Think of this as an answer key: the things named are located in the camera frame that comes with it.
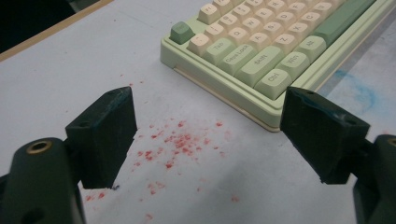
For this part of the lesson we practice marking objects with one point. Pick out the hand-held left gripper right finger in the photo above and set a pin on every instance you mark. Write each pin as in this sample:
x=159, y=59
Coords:
x=323, y=140

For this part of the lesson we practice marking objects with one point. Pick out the green and cream keyboard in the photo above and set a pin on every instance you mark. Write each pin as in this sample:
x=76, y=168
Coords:
x=249, y=62

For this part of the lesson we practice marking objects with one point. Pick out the white board table cover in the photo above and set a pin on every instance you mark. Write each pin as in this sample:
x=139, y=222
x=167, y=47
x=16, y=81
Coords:
x=93, y=62

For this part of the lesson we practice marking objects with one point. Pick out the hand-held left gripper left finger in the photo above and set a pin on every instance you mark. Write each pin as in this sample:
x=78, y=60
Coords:
x=99, y=140

